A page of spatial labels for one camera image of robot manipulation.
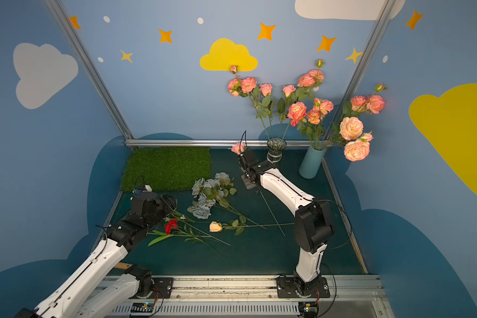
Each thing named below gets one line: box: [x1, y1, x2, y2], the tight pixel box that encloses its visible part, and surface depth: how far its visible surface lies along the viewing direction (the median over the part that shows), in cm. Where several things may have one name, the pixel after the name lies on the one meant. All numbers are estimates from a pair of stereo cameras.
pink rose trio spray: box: [227, 65, 271, 140], surface depth 90 cm
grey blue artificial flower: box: [186, 172, 267, 231], surface depth 95 cm
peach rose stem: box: [209, 215, 295, 236], surface depth 90 cm
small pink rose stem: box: [276, 84, 297, 140], surface depth 92 cm
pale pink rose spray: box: [328, 116, 374, 162], surface depth 65 cm
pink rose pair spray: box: [282, 58, 326, 140], surface depth 86 cm
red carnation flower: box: [147, 211, 232, 247], surface depth 88 cm
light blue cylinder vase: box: [298, 140, 327, 180], surface depth 101 cm
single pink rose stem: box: [282, 102, 308, 140], surface depth 78 cm
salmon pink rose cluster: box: [306, 97, 334, 148], surface depth 82 cm
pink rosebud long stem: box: [259, 82, 273, 140], surface depth 90 cm
